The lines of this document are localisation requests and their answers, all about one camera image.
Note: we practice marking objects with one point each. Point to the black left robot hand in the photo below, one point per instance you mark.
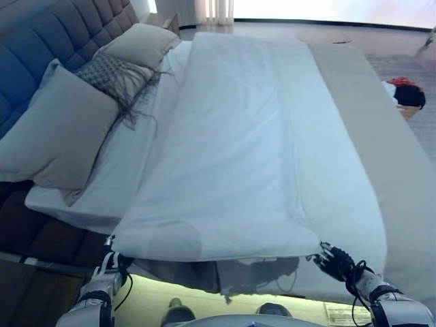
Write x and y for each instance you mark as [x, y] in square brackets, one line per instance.
[110, 262]

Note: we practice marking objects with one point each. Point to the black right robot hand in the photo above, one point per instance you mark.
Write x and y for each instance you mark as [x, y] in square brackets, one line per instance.
[335, 262]

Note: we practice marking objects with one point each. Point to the white duvet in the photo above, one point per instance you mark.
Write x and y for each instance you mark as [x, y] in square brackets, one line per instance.
[238, 153]

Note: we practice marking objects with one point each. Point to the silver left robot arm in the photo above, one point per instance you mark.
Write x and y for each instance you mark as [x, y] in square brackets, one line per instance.
[92, 299]

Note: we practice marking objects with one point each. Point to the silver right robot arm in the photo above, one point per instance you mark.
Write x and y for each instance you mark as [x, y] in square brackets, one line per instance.
[395, 306]

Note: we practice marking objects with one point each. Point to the dark wooden nightstand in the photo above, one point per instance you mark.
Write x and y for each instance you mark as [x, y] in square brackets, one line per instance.
[34, 296]

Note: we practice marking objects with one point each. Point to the white fringed throw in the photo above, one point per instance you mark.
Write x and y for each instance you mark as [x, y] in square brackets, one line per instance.
[252, 276]

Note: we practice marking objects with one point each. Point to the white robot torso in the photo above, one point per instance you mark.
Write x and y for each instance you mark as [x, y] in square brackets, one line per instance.
[259, 322]

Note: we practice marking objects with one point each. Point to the large beige pillow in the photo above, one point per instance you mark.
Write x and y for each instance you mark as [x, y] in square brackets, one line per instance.
[58, 136]

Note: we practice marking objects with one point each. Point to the wicker laundry basket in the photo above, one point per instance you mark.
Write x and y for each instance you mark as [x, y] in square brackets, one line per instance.
[410, 112]

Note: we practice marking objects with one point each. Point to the white garment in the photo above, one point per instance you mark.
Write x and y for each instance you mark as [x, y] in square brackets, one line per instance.
[390, 90]

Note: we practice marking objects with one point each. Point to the black garment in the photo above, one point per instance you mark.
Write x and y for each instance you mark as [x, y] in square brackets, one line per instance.
[410, 97]

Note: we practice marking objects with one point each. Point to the grey fringed knit cushion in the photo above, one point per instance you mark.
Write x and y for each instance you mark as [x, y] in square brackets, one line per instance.
[105, 75]

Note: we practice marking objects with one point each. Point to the red garment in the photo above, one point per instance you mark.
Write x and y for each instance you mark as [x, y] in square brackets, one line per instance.
[403, 81]

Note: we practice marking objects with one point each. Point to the light grey rug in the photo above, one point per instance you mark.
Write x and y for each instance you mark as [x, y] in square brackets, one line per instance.
[415, 64]

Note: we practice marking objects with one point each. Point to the small beige pillow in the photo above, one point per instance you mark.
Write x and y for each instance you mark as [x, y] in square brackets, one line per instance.
[143, 42]

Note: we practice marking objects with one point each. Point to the tufted grey headboard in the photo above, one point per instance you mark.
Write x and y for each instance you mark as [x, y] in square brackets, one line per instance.
[51, 44]

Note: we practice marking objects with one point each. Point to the light wooden nightstand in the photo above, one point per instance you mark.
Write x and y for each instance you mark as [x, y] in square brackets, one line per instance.
[167, 22]

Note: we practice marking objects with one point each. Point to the striped sheer curtain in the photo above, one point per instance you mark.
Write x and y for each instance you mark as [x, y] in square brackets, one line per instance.
[214, 12]

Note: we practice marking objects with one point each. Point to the dark brown bed frame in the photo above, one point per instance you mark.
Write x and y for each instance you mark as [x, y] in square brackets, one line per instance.
[44, 235]

